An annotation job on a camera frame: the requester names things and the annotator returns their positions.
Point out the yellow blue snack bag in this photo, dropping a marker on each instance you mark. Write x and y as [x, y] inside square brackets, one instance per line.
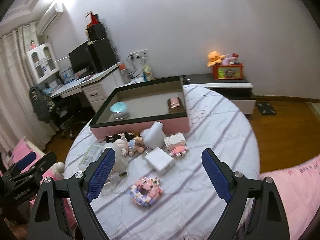
[147, 73]

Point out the black white low cabinet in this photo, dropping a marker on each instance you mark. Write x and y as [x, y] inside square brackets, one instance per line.
[238, 91]

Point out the black computer tower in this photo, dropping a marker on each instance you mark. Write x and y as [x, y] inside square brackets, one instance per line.
[102, 54]

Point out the orange toy storage box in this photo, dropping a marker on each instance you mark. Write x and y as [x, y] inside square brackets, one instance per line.
[228, 72]

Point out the white striped table cloth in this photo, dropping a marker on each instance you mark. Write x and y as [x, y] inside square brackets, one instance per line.
[189, 207]

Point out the white power adapter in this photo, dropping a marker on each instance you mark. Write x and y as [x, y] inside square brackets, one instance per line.
[160, 161]

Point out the black computer monitor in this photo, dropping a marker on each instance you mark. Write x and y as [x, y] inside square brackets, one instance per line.
[80, 59]

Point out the orange octopus plush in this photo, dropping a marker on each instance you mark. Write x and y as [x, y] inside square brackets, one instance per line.
[214, 58]

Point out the white air conditioner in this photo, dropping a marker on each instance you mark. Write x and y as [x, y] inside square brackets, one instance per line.
[53, 13]

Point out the pink block donut toy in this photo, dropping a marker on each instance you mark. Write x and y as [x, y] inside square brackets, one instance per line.
[146, 191]

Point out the small doll figurine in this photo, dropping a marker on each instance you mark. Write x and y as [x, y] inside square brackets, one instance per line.
[130, 147]

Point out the pink bedding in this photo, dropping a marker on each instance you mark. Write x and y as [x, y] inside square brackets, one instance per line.
[298, 187]

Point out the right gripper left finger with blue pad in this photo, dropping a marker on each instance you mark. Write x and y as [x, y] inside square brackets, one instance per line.
[48, 217]

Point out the dental flossers plastic box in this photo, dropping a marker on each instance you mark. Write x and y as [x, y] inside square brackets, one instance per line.
[92, 154]

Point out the clear glass perfume bottle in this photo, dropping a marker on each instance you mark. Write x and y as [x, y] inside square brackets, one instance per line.
[112, 181]

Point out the black small device on cabinet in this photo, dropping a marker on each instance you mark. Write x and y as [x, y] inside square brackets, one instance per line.
[186, 80]

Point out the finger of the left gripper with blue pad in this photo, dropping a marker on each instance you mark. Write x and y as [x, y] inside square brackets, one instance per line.
[37, 167]
[26, 161]

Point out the white round plush figurine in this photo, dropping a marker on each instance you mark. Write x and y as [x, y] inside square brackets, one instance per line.
[122, 161]

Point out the black office chair with clothes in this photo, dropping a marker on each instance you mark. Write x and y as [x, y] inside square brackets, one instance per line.
[64, 113]

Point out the orange cap water bottle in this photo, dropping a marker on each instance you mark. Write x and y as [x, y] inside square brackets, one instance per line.
[124, 73]

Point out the white computer desk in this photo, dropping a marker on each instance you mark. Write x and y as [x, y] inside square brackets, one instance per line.
[96, 88]

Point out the beige window curtain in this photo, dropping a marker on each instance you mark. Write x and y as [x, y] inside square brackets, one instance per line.
[18, 119]

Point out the black flower hair clip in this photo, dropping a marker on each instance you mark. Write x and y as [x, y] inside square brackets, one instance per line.
[127, 136]

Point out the white wall power outlet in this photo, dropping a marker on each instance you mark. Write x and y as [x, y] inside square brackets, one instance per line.
[138, 54]

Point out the pink white block figure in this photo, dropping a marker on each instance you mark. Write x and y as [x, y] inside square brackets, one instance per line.
[176, 145]

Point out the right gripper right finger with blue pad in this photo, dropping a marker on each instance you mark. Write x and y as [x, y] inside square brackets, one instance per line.
[267, 219]

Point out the black speaker with red item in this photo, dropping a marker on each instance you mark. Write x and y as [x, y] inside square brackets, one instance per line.
[94, 29]

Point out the pink black storage tray box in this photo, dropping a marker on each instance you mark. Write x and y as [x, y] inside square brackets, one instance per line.
[147, 103]

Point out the rose gold cylindrical container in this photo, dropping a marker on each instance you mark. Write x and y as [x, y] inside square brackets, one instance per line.
[175, 105]

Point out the teal lid glass jar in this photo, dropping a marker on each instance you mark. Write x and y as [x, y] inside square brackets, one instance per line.
[119, 111]

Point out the black bathroom scale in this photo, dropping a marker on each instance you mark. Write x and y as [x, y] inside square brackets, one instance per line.
[265, 108]

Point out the white glass door cabinet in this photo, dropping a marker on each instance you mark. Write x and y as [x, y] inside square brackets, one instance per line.
[42, 62]

